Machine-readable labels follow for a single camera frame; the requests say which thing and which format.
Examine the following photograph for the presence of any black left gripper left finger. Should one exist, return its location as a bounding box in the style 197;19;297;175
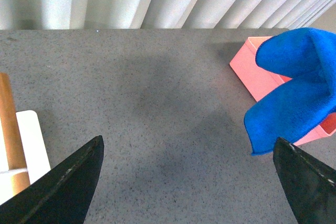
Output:
1;135;104;223

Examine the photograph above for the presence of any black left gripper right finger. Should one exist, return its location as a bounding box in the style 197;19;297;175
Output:
273;137;335;223

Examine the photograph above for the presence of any blue microfiber cloth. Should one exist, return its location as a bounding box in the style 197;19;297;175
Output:
244;27;335;155

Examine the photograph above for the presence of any white towel rack with wooden bars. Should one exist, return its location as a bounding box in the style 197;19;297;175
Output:
1;72;51;203

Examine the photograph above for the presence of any pink plastic box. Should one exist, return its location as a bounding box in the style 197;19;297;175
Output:
229;36;335;146

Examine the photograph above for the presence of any white pleated curtain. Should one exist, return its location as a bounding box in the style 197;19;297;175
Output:
1;0;335;30

